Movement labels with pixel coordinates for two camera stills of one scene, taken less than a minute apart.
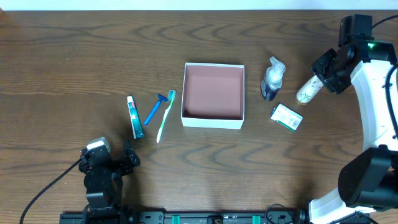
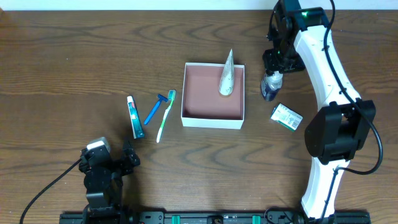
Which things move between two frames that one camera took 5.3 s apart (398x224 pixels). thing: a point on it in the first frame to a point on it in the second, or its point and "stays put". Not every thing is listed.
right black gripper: x=325 y=73 to x=280 y=65
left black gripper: x=116 y=163 stays put
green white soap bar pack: x=286 y=116 stays put
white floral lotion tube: x=310 y=89 to x=227 y=79
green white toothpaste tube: x=137 y=128 stays put
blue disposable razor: x=155 y=108 stays put
